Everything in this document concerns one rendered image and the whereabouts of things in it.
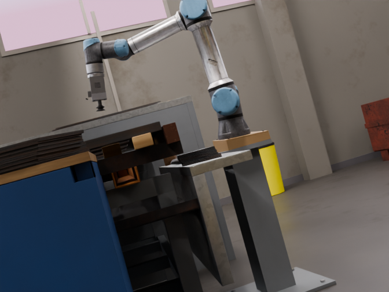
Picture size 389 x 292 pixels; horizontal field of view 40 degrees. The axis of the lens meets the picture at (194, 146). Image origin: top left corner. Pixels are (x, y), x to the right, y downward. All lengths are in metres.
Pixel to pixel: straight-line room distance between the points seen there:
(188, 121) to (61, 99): 2.93
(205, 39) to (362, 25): 5.14
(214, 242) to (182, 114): 1.75
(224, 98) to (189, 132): 1.08
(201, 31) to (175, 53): 4.00
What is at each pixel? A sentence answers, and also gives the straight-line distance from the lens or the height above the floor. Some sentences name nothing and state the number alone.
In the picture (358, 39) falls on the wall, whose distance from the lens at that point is 7.28.
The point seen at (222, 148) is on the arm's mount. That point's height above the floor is 0.70.
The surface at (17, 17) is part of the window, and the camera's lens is 6.27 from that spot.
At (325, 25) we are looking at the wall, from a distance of 7.10.
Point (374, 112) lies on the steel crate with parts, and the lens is 6.48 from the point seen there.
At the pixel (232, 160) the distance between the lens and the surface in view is 1.68.
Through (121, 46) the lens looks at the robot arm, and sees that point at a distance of 2.40.
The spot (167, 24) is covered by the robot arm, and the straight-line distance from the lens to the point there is 2.50.
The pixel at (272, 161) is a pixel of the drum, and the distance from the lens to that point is 5.92.
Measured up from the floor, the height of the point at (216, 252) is 0.41.
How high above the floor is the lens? 0.73
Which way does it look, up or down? level
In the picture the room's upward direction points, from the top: 15 degrees counter-clockwise
